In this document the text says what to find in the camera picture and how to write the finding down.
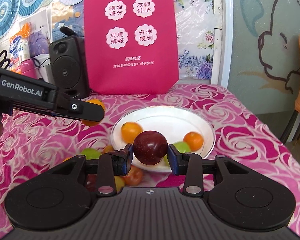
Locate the pink thermos bottle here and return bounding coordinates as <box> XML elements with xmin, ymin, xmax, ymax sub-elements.
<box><xmin>20</xmin><ymin>59</ymin><xmax>38</xmax><ymax>79</ymax></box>

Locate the black speaker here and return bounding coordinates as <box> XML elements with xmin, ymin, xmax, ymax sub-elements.
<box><xmin>49</xmin><ymin>26</ymin><xmax>90</xmax><ymax>99</ymax></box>

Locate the pink tote bag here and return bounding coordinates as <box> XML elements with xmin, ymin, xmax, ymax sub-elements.
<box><xmin>84</xmin><ymin>0</ymin><xmax>179</xmax><ymax>94</ymax></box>

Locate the orange left in plate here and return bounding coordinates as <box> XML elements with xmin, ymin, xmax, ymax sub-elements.
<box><xmin>121</xmin><ymin>122</ymin><xmax>143</xmax><ymax>144</ymax></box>

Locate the red-orange persimmon on table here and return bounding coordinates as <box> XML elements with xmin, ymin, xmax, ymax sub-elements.
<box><xmin>123</xmin><ymin>166</ymin><xmax>143</xmax><ymax>186</ymax></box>

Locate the orange right in plate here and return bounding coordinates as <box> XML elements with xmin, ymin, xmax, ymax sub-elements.
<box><xmin>183</xmin><ymin>132</ymin><xmax>204</xmax><ymax>152</ymax></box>

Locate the orange snack bag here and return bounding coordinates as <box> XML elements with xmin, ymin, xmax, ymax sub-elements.
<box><xmin>8</xmin><ymin>23</ymin><xmax>31</xmax><ymax>74</ymax></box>

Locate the white round plate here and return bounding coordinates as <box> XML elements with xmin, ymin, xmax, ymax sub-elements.
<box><xmin>110</xmin><ymin>106</ymin><xmax>216</xmax><ymax>159</ymax></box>

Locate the small orange on table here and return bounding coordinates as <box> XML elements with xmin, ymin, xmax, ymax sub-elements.
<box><xmin>102</xmin><ymin>145</ymin><xmax>114</xmax><ymax>154</ymax></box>

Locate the green fruit on table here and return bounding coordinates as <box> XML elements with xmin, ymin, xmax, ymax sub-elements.
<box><xmin>80</xmin><ymin>148</ymin><xmax>102</xmax><ymax>160</ymax></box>

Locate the dark red plum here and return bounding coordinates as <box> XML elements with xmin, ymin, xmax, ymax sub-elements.
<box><xmin>133</xmin><ymin>131</ymin><xmax>168</xmax><ymax>165</ymax></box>

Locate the orange in plate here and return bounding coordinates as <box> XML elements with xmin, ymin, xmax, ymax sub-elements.
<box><xmin>183</xmin><ymin>132</ymin><xmax>204</xmax><ymax>152</ymax></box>
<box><xmin>121</xmin><ymin>122</ymin><xmax>143</xmax><ymax>144</ymax></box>

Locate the pink rose tablecloth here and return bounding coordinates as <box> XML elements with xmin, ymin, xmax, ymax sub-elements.
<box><xmin>0</xmin><ymin>85</ymin><xmax>300</xmax><ymax>238</ymax></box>

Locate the white device box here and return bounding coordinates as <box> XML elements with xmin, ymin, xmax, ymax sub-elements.
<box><xmin>32</xmin><ymin>54</ymin><xmax>55</xmax><ymax>85</ymax></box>

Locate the green fruit in plate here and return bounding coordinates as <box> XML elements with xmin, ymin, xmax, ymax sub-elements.
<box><xmin>163</xmin><ymin>141</ymin><xmax>191</xmax><ymax>166</ymax></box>

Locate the small orange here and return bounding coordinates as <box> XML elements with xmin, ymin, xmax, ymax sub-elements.
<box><xmin>81</xmin><ymin>99</ymin><xmax>106</xmax><ymax>127</ymax></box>
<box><xmin>102</xmin><ymin>145</ymin><xmax>114</xmax><ymax>154</ymax></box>

